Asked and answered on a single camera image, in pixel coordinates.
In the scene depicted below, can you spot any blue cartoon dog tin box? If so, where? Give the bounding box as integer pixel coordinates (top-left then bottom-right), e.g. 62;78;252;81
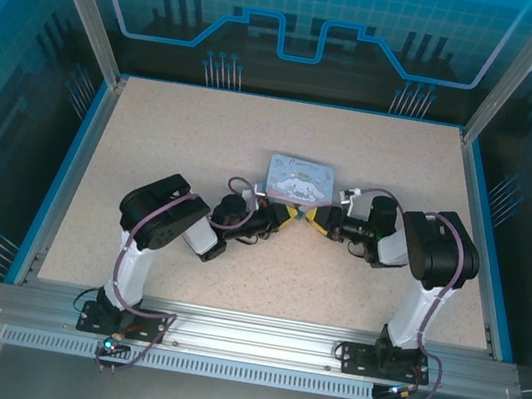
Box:
263;150;340;209

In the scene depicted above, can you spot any aluminium mounting rail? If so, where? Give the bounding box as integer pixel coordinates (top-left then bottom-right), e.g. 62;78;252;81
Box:
0;272;524;399

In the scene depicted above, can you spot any aluminium side rail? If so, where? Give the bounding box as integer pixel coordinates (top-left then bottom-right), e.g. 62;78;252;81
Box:
426;131;532;362
12;66;129;298

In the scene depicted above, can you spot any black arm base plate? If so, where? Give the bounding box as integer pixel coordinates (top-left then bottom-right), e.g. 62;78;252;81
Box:
337;339;435;388
75;298;171;346

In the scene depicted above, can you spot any slotted grey cable duct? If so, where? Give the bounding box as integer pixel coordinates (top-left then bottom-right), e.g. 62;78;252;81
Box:
0;324;377;399

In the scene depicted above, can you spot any cable connector with green light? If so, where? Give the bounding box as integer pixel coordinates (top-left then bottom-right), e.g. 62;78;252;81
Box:
384;380;420;399
99;333;132;359

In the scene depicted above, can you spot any aluminium frame post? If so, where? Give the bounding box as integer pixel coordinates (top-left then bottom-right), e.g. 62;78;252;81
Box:
459;0;532;154
17;0;143;91

